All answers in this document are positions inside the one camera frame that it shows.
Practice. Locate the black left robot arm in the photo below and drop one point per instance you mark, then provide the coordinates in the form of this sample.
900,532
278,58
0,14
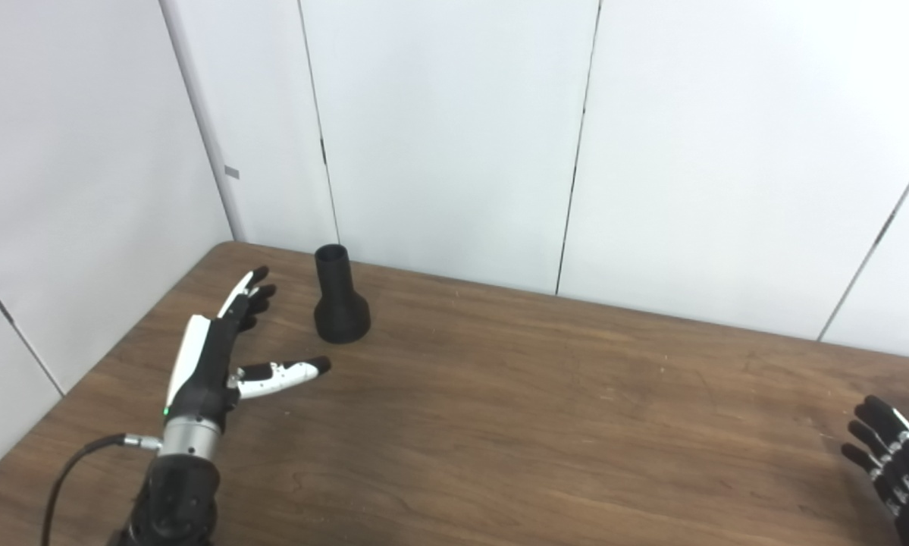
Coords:
172,500

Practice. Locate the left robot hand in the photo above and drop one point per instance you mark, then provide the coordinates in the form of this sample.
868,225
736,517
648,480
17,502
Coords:
204,364

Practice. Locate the black funnel-shaped nozzle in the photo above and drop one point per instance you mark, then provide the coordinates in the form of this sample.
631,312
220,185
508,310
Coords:
340,311

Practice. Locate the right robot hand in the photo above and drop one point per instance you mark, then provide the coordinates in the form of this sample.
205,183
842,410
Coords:
905,470

